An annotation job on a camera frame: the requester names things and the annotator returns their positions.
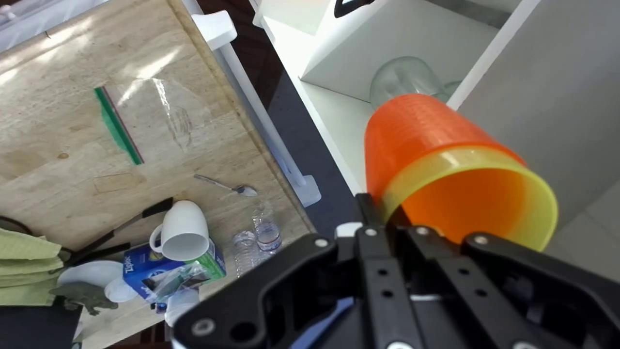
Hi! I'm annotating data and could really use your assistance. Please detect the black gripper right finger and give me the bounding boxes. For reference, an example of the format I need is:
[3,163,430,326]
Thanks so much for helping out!
[385,224,620,349]

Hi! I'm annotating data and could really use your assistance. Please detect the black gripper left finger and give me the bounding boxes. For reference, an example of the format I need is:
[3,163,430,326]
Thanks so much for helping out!
[170,193,405,349]

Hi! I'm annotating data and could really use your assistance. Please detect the orange and yellow plastic cup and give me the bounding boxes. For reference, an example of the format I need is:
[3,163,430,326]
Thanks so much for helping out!
[362,92,560,255]

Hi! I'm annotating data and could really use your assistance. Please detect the white cabinet with shelves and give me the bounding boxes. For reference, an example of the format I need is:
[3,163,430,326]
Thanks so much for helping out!
[186,0,620,284]

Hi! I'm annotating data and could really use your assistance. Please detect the clear plastic water bottle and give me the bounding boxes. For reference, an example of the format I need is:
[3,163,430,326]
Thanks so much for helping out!
[228,202,284,278]

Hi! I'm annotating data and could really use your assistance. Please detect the metal spoon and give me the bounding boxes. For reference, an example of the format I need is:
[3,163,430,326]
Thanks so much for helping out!
[191,171,261,200]

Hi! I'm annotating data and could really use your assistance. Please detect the white ceramic mug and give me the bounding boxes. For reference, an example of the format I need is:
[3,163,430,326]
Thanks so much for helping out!
[147,198,213,264]

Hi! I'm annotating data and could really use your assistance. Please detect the blue white packet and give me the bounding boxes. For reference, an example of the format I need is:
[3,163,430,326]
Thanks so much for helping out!
[120,241,228,305]

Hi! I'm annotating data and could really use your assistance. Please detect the white plate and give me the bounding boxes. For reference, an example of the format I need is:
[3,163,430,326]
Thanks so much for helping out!
[56,258,126,291]

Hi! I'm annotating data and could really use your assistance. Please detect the grey green toy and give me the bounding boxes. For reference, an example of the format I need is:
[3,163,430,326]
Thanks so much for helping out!
[50,280,122,319]

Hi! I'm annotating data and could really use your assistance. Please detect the green plastic strip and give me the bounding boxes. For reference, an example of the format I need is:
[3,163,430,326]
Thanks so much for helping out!
[91,84,147,169]

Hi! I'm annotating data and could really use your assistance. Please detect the clear wine glass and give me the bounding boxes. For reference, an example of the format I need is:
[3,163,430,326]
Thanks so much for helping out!
[368,55,465,109]

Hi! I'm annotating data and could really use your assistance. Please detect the green folded cloth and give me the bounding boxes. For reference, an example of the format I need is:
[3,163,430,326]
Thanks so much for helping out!
[0,226,65,311]

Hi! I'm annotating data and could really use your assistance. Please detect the black handled knife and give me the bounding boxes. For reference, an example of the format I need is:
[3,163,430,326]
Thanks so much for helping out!
[81,196,176,257]

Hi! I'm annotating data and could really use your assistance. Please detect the black handled utensil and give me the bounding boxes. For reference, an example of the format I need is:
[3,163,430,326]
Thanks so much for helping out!
[64,241,133,270]

